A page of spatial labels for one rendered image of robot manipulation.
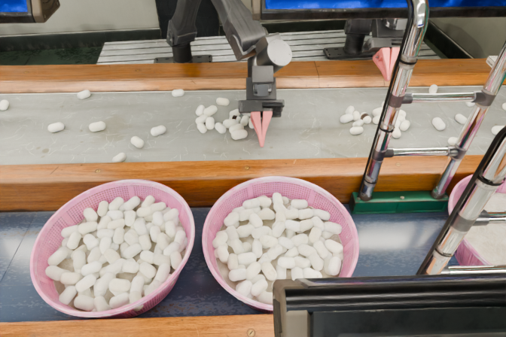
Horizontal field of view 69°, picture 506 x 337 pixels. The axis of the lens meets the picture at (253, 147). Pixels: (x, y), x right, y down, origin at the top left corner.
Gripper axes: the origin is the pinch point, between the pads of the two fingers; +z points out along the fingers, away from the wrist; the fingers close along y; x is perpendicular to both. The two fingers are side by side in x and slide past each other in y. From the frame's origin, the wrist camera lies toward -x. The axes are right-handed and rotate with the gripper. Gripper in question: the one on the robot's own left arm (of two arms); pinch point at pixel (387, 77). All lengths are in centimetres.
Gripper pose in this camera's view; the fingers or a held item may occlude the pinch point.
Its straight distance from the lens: 99.7
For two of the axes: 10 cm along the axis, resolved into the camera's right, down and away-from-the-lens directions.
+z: 0.2, 9.9, -1.3
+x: -0.2, 1.3, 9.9
